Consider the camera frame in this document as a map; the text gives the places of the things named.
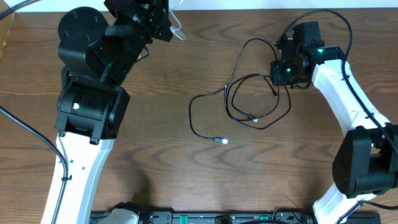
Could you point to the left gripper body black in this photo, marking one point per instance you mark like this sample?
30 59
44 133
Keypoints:
154 23

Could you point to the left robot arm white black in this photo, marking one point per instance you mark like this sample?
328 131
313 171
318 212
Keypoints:
97 58

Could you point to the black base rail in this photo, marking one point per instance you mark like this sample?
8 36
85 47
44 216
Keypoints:
190 218

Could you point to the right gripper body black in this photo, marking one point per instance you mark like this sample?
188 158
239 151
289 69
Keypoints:
286 74

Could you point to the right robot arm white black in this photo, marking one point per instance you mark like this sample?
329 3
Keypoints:
365 165

